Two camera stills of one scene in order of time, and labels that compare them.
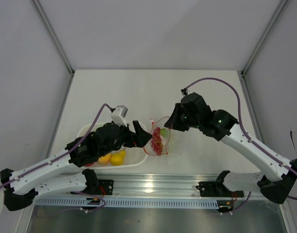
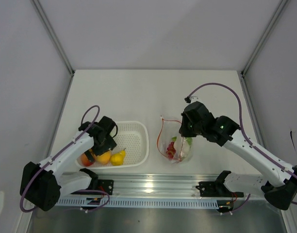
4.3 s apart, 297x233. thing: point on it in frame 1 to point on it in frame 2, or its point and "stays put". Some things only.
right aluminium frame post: (279, 10) stays put
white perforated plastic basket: (135, 156) stays put
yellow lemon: (116, 159) stays put
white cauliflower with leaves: (165, 133) to (187, 151)
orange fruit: (104, 159) stays put
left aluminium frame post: (54, 35) stays put
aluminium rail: (167, 184) stays put
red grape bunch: (156, 141) to (171, 151)
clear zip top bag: (158, 144) to (176, 148)
